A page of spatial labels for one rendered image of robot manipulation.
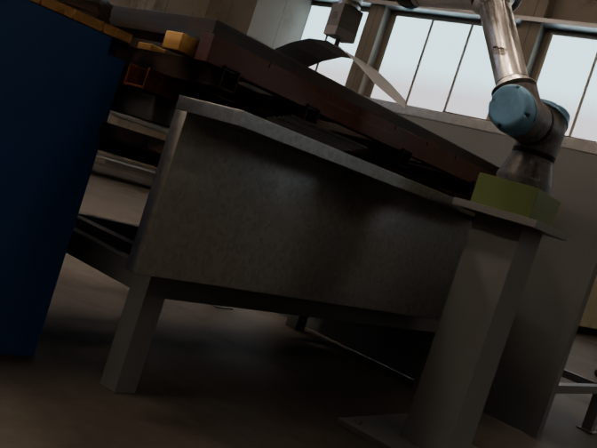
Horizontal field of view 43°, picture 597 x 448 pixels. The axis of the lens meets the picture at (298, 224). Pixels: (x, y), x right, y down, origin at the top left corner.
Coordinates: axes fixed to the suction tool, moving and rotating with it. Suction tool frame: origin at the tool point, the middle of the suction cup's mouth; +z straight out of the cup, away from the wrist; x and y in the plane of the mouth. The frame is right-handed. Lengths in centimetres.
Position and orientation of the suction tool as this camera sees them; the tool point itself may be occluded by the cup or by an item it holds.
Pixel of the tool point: (333, 52)
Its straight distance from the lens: 253.8
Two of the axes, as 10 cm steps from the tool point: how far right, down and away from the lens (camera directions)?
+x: 5.8, 2.2, -7.8
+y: -7.6, -2.2, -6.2
